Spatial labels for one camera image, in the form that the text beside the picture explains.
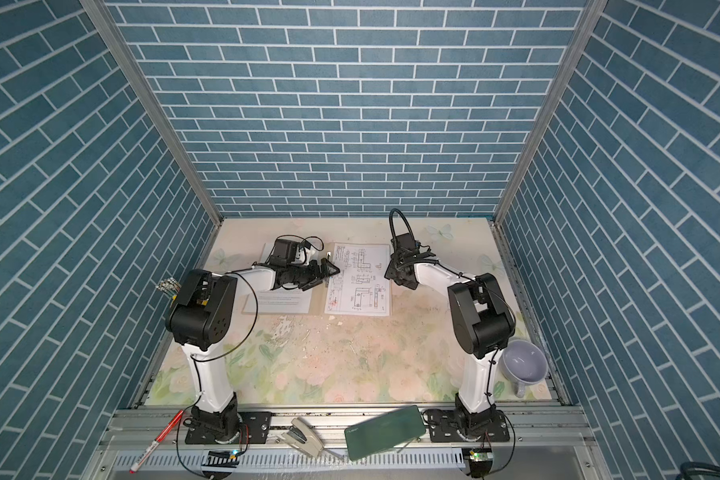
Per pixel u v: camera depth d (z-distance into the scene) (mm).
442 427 736
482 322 510
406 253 787
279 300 994
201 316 526
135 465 680
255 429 737
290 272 824
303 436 707
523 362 831
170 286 811
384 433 723
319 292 992
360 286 1017
